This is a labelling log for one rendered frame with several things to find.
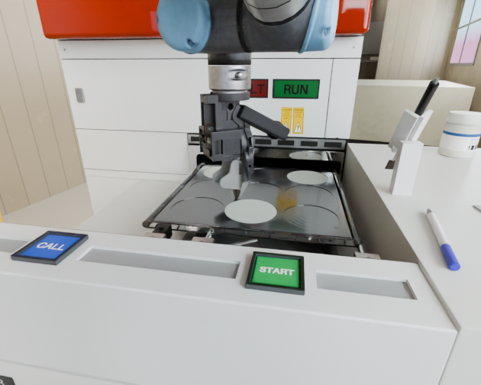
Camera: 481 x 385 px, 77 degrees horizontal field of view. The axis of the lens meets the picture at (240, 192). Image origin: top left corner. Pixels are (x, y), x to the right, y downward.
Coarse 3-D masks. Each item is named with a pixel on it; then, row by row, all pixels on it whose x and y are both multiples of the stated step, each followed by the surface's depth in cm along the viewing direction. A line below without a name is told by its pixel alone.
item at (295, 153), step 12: (192, 144) 88; (192, 156) 89; (264, 156) 85; (276, 156) 84; (288, 156) 84; (300, 156) 83; (312, 156) 82; (324, 156) 82; (336, 156) 81; (192, 168) 90
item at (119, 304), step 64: (0, 256) 34; (128, 256) 35; (192, 256) 34; (320, 256) 34; (0, 320) 34; (64, 320) 32; (128, 320) 31; (192, 320) 29; (256, 320) 28; (320, 320) 26; (384, 320) 25; (448, 320) 25; (192, 384) 33; (256, 384) 31; (320, 384) 29; (384, 384) 28
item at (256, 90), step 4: (252, 80) 79; (256, 80) 78; (260, 80) 78; (264, 80) 78; (252, 84) 79; (256, 84) 79; (260, 84) 79; (264, 84) 78; (252, 88) 79; (256, 88) 79; (260, 88) 79; (264, 88) 79; (252, 92) 80; (256, 92) 80; (260, 92) 79; (264, 92) 79
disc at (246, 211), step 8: (240, 200) 62; (248, 200) 62; (256, 200) 62; (232, 208) 59; (240, 208) 59; (248, 208) 59; (256, 208) 59; (264, 208) 59; (272, 208) 59; (232, 216) 56; (240, 216) 56; (248, 216) 56; (256, 216) 56; (264, 216) 56; (272, 216) 56
